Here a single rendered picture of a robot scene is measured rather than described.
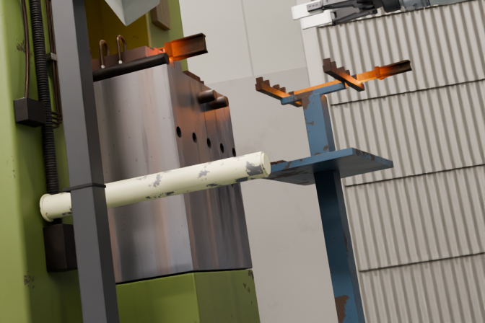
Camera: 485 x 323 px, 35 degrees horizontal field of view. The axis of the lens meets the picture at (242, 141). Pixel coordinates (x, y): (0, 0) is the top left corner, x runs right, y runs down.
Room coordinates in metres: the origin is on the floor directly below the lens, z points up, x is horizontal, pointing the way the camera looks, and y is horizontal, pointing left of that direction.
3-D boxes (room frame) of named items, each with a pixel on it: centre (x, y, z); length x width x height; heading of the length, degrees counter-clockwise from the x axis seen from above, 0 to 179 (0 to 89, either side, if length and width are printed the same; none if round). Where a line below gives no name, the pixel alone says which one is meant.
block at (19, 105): (1.39, 0.39, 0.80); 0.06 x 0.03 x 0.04; 162
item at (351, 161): (2.22, -0.23, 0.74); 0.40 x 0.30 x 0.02; 155
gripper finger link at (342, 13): (1.63, -0.29, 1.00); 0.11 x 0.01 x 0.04; 51
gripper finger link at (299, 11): (1.59, -0.18, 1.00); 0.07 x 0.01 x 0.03; 72
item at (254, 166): (1.36, 0.17, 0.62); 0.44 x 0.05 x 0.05; 72
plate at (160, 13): (2.06, 0.18, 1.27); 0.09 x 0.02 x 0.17; 162
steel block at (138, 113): (1.84, 0.34, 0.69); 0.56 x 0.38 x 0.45; 72
